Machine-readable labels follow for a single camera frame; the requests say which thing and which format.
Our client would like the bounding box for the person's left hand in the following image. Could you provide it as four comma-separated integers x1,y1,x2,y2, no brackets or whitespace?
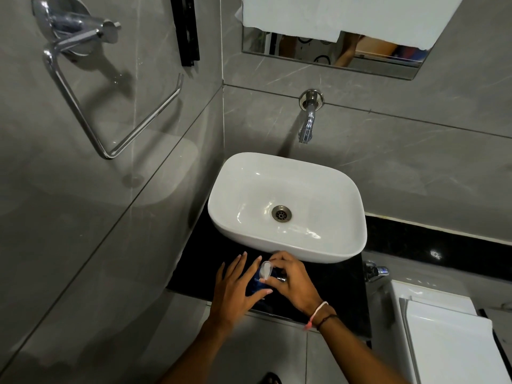
209,252,274,327

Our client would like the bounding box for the person's right hand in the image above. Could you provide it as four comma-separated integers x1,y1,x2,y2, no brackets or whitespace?
259,251,325,317

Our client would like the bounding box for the blue bottle with white cap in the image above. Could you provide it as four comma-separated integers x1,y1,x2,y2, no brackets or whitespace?
245,261,287,301

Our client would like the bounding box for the person's right forearm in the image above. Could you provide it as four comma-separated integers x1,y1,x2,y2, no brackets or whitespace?
314,310,408,384

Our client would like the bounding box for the person's left forearm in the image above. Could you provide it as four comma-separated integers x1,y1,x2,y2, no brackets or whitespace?
158,318,237,384

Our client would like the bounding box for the metal sink drain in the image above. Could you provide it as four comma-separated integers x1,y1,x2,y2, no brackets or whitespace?
271,205,293,223

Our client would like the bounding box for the white ceramic sink basin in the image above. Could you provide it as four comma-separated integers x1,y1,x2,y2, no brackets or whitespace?
207,152,368,264

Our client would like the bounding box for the chrome angle valve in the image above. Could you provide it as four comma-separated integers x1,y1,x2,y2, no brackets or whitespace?
364,261,390,283

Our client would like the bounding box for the white toilet cistern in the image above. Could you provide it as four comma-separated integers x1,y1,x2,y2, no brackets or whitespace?
383,279,512,384

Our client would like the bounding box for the white paper sheet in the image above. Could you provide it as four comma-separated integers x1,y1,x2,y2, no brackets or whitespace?
234,0,466,51

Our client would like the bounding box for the pink string bracelet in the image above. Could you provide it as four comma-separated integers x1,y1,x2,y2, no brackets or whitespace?
304,301,329,331

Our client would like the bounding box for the black thread bracelet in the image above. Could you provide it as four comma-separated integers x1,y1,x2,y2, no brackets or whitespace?
316,314,339,332

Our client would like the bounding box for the chrome wall faucet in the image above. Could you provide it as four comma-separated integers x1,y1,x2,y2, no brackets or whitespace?
298,89,325,145

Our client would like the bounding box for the black wall frame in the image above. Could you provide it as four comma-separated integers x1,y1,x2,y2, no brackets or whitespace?
170,0,201,67

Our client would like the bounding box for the wall mirror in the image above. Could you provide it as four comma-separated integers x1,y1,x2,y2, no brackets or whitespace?
242,26,432,81

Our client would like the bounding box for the chrome towel ring holder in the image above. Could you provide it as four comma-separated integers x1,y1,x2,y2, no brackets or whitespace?
31,0,185,160

